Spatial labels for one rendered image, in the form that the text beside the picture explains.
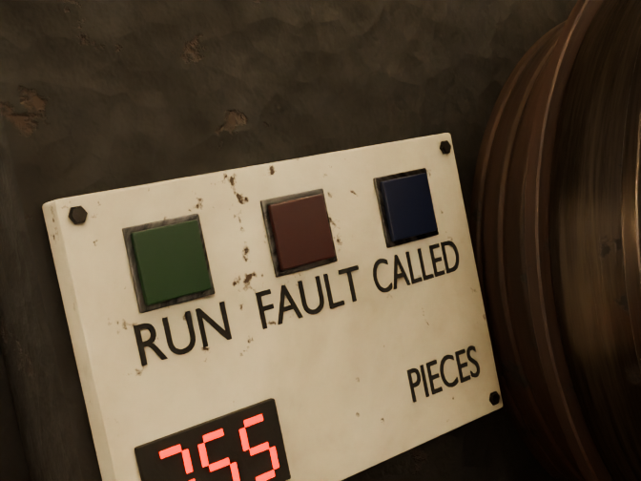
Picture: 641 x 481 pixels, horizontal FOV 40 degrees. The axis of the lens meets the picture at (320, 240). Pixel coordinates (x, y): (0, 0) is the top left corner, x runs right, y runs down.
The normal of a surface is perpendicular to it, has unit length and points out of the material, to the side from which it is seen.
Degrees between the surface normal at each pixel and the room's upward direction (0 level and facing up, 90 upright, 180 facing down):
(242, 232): 90
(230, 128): 90
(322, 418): 90
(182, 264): 90
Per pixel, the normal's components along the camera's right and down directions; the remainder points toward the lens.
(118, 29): 0.58, -0.07
